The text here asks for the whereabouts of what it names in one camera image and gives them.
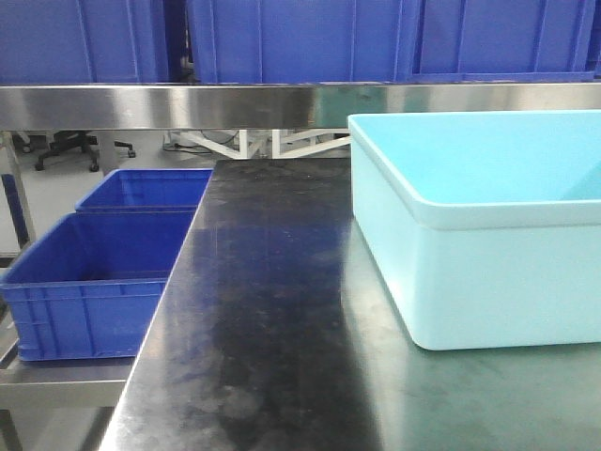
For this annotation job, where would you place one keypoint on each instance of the black office chair base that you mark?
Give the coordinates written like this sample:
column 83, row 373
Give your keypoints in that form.
column 57, row 144

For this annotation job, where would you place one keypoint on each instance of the steel shelf upright post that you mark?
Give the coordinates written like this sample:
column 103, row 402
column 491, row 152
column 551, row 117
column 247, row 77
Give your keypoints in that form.
column 12, row 183

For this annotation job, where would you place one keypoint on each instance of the upper left blue crate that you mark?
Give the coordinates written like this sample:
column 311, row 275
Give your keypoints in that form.
column 83, row 42

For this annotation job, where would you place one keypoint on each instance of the blue crate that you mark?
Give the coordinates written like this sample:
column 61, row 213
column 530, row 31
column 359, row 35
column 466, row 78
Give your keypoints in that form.
column 298, row 42
column 83, row 42
column 530, row 41

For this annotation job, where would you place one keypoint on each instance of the far blue crate lower shelf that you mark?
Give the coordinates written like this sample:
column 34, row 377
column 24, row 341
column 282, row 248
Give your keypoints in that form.
column 126, row 190

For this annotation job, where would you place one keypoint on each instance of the near blue crate lower shelf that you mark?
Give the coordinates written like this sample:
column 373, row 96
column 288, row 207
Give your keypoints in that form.
column 89, row 287

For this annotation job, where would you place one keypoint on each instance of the upper middle blue crate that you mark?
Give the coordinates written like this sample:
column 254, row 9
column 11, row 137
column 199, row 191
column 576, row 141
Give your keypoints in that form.
column 298, row 42

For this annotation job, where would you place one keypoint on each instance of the stainless steel lower shelf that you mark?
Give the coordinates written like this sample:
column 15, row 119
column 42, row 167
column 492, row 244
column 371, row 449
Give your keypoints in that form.
column 58, row 384

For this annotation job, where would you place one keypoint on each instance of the upper right blue crate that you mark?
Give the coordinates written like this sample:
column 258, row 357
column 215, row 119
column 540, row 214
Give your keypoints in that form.
column 530, row 41

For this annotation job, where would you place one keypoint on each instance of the stainless steel upper shelf rail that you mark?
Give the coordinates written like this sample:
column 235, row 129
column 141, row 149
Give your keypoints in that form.
column 325, row 106

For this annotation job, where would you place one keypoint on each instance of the white metal frame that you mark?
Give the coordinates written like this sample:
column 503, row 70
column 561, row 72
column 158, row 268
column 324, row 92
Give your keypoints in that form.
column 242, row 144

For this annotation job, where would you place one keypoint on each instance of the light blue plastic tub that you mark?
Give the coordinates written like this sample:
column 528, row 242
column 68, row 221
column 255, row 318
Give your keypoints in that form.
column 485, row 226

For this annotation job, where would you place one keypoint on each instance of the blue crate shelf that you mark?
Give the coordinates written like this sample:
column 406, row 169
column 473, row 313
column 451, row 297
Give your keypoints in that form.
column 89, row 287
column 126, row 190

